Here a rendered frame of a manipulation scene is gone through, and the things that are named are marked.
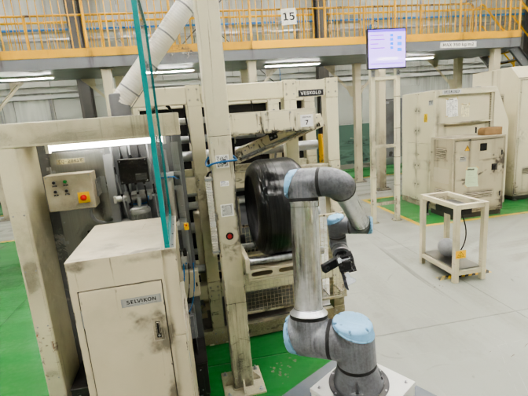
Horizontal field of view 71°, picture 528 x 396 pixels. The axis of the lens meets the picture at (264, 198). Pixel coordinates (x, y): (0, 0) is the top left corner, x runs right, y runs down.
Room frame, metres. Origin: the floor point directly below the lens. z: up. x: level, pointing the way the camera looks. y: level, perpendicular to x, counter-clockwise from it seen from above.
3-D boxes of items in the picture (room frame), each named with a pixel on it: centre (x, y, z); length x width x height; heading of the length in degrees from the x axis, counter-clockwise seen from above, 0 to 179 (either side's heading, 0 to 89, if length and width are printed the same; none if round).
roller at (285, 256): (2.12, -0.04, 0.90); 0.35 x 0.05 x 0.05; 102
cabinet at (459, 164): (5.81, -3.26, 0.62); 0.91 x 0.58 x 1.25; 99
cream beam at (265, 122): (2.58, -0.07, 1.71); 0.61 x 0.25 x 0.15; 102
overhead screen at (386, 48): (5.63, -1.92, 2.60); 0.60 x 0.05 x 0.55; 99
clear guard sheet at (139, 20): (1.63, 0.44, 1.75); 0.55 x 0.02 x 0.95; 12
